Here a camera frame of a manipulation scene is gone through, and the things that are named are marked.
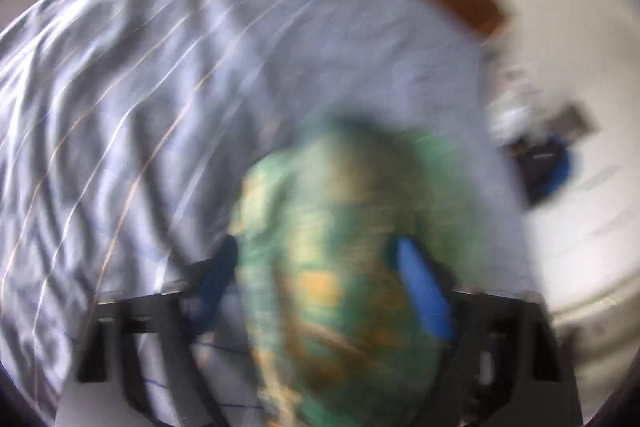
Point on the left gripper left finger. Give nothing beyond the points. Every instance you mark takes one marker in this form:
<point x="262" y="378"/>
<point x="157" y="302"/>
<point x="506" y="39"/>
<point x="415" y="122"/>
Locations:
<point x="106" y="386"/>

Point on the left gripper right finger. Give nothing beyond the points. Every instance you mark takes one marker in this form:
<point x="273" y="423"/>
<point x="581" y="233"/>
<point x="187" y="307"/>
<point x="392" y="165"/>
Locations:
<point x="501" y="364"/>

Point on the green floral padded jacket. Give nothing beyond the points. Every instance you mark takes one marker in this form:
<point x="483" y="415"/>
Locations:
<point x="334" y="336"/>

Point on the black and blue jacket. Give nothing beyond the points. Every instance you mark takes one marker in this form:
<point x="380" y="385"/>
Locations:
<point x="543" y="167"/>

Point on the white plastic bag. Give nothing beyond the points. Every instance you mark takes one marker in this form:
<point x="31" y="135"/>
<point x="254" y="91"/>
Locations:
<point x="509" y="117"/>

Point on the blue checked duvet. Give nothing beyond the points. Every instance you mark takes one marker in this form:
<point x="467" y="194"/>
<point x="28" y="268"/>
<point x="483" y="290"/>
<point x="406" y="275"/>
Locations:
<point x="127" y="127"/>

